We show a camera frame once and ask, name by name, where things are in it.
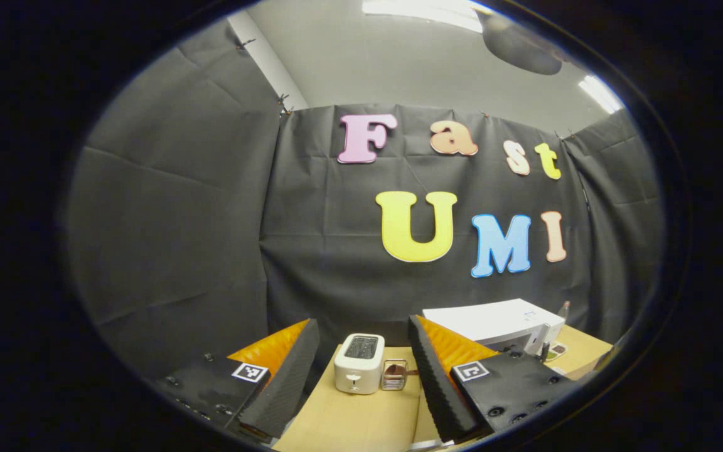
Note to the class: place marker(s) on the white toaster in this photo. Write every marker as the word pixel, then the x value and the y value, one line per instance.
pixel 358 370

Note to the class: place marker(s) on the brown utensil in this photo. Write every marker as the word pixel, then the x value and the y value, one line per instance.
pixel 410 373

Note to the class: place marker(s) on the clear bottle with red label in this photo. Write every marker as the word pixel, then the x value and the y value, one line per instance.
pixel 563 311

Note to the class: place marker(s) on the white divided dish with beans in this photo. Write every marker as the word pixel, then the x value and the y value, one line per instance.
pixel 557 351

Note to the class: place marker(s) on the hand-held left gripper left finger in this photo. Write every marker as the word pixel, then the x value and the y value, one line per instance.
pixel 286 389

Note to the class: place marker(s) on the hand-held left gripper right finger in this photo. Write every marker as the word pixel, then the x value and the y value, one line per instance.
pixel 437 389

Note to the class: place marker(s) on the white microwave oven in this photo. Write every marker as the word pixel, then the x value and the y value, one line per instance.
pixel 493 320

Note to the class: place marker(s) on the black backdrop cloth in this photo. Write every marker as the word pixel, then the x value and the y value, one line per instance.
pixel 336 251

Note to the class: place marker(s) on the ceiling light panel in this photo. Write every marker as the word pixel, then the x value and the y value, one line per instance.
pixel 424 11
pixel 600 94

